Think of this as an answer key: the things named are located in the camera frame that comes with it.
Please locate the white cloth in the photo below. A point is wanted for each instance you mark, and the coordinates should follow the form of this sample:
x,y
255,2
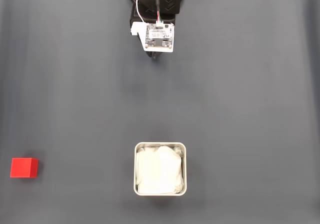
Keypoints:
x,y
157,169

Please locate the white square metal box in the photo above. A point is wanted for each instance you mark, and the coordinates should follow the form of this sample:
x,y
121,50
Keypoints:
x,y
135,169

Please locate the dark table cloth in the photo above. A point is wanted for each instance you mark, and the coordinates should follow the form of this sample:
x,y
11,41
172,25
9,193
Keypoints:
x,y
225,84

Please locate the white camera board mount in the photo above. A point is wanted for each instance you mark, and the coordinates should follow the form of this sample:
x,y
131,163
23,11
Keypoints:
x,y
160,34

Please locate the red cube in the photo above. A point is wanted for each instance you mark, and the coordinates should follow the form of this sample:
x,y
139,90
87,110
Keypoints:
x,y
22,167

